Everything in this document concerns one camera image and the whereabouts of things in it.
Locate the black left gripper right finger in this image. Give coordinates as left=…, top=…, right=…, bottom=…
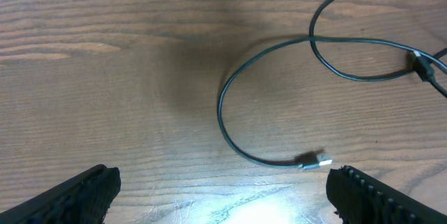
left=326, top=165, right=446, bottom=224

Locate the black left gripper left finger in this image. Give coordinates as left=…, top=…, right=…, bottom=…
left=1, top=164, right=121, bottom=224

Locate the black cable blue connector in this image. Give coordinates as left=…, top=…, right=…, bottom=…
left=409, top=51, right=446, bottom=97

